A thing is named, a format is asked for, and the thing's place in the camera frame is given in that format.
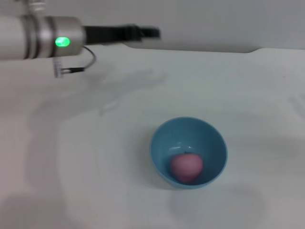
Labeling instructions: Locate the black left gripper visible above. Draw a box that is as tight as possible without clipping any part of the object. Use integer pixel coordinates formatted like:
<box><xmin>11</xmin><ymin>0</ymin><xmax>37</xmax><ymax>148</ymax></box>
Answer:
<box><xmin>81</xmin><ymin>23</ymin><xmax>161</xmax><ymax>46</ymax></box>

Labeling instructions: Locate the blue plastic bowl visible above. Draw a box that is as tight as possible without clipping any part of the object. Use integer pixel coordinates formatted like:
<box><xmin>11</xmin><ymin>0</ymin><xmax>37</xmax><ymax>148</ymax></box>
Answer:
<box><xmin>149</xmin><ymin>116</ymin><xmax>228</xmax><ymax>190</ymax></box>

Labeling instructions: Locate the pink toy peach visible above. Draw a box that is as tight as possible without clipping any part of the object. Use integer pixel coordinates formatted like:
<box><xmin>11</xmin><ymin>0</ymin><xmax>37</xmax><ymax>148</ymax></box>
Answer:
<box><xmin>169</xmin><ymin>152</ymin><xmax>203</xmax><ymax>183</ymax></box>

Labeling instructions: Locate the thin black left wrist cable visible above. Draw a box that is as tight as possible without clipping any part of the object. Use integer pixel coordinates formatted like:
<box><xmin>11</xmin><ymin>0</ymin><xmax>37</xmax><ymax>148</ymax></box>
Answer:
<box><xmin>53</xmin><ymin>46</ymin><xmax>97</xmax><ymax>78</ymax></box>

